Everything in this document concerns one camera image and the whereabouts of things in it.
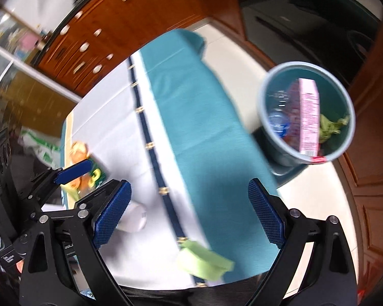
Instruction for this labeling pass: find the green paper scrap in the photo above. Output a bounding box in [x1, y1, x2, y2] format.
[179, 239, 234, 281]

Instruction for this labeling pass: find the brown wooden drawer cabinet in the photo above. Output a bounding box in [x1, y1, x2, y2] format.
[33, 0, 245, 96]

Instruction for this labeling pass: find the green vegetable scrap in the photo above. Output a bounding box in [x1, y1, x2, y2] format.
[319, 114, 350, 144]

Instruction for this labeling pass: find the clear plastic water bottle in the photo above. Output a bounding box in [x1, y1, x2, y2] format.
[268, 91, 292, 138]

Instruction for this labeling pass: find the pink carton box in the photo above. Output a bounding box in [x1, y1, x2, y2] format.
[284, 78, 320, 157]

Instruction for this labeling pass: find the green snack wrapper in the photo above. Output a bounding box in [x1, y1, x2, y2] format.
[81, 157, 108, 193]

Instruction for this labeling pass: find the orange peel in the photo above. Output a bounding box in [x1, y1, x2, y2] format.
[63, 141, 90, 199]

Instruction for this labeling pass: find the white floral paper cup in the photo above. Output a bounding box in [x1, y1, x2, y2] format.
[116, 200, 147, 233]

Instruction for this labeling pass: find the teal round trash bin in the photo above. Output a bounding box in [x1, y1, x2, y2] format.
[257, 61, 356, 167]

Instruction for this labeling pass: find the striped teal white tablecloth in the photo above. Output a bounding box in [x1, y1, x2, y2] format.
[61, 29, 278, 290]

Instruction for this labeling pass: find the white green plastic bag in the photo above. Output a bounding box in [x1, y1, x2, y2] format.
[18, 126, 61, 169]

